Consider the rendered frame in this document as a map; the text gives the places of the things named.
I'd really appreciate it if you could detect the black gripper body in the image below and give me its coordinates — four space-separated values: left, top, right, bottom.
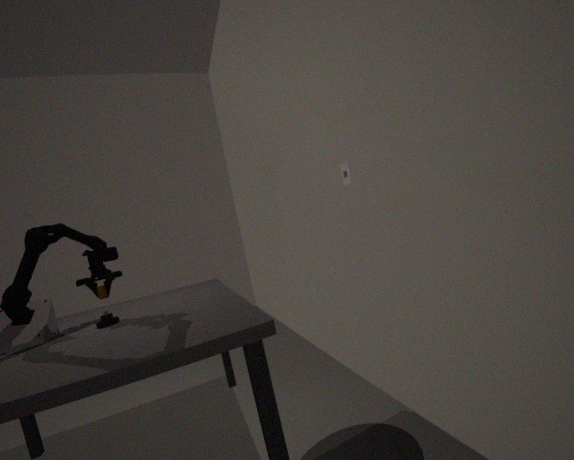
76 263 122 286

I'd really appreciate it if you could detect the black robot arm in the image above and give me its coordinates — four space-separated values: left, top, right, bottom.
0 223 118 326

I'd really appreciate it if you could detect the orange cylinder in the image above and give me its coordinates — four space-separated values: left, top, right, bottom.
96 285 109 300

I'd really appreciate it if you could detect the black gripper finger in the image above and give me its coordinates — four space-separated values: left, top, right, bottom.
86 283 99 298
103 278 115 295

